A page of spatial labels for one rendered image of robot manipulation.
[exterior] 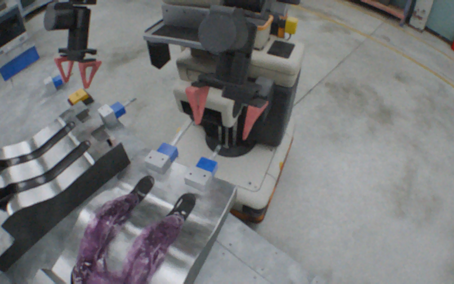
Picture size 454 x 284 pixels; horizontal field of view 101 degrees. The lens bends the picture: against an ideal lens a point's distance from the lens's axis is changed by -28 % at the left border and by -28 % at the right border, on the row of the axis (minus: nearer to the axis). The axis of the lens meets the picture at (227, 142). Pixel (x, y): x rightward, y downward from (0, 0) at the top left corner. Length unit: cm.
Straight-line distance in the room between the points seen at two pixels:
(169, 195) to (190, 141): 87
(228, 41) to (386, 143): 190
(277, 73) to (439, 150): 181
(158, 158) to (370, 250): 132
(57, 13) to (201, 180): 50
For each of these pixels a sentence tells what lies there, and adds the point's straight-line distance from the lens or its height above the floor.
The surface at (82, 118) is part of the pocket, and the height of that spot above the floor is 87.
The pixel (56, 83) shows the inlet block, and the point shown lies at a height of 83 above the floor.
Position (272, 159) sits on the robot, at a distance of 136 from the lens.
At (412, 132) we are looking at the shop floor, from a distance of 245.
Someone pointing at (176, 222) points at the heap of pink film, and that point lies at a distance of 52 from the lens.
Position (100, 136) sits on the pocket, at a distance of 74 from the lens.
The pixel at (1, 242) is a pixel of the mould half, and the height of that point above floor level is 86.
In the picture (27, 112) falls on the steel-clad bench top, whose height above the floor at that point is 80.
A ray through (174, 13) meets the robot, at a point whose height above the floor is 108.
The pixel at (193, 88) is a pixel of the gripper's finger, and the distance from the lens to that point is 48.
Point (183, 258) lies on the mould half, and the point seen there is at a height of 90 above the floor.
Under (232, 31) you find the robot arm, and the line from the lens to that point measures 36.
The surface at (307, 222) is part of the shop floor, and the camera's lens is 153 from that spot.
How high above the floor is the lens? 135
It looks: 50 degrees down
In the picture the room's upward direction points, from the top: straight up
